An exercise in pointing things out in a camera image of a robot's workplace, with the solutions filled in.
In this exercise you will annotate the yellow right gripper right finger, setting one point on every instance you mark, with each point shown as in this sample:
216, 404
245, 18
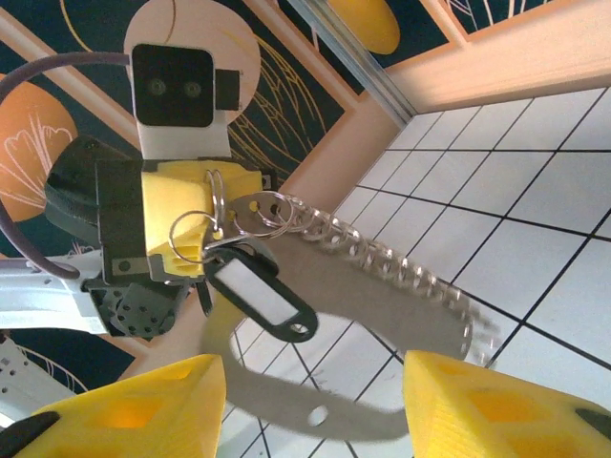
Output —
477, 420

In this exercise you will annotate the black key tag white label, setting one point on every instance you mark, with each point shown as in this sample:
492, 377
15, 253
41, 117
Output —
258, 286

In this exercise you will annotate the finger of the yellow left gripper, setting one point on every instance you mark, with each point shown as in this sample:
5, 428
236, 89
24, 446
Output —
234, 183
174, 214

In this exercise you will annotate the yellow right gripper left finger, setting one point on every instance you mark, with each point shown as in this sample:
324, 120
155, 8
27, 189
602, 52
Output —
119, 420

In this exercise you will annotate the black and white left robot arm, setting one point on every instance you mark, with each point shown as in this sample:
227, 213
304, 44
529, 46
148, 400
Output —
38, 286

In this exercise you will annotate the metal key holder with rings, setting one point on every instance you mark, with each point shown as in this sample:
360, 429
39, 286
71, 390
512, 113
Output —
358, 305

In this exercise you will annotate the aluminium corner post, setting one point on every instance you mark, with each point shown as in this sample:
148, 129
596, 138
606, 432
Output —
363, 62

